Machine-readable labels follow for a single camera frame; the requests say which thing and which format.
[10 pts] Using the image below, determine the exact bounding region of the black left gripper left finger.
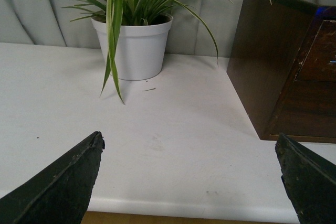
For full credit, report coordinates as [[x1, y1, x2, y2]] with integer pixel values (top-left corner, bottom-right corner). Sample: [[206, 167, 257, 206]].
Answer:
[[1, 131, 105, 223]]

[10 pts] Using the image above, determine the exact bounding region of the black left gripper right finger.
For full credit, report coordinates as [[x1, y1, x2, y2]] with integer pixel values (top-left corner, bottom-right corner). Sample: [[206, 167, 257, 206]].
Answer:
[[275, 133, 335, 223]]

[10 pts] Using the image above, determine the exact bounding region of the dark wooden drawer cabinet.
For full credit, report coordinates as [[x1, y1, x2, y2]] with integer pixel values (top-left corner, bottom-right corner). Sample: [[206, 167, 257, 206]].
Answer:
[[227, 0, 335, 143]]

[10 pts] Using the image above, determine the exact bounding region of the white plastic plant pot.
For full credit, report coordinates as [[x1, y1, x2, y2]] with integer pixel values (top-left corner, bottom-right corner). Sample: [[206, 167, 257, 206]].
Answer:
[[90, 14, 174, 81]]

